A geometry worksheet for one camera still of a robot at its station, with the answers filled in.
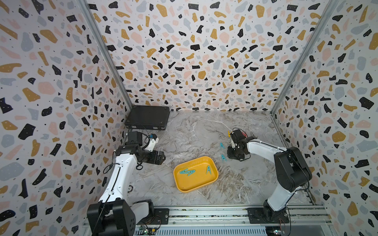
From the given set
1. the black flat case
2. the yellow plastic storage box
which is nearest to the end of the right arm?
the yellow plastic storage box

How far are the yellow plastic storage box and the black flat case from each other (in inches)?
14.4

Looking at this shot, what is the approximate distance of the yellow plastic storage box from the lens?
844 millimetres

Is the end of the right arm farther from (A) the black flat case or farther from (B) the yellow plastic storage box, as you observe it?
(A) the black flat case

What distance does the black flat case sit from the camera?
1094 mm
